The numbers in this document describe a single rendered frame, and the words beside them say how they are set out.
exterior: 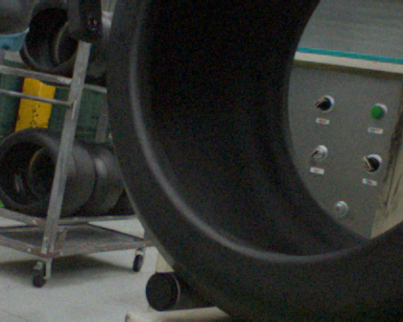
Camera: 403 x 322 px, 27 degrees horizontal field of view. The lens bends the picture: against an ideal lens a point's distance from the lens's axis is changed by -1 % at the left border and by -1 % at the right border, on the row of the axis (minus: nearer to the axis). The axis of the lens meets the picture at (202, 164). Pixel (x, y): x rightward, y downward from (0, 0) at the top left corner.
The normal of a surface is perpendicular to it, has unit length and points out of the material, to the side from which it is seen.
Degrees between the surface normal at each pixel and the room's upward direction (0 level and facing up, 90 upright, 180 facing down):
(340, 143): 90
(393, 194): 90
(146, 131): 55
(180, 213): 100
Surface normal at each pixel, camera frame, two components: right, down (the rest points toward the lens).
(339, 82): -0.61, -0.07
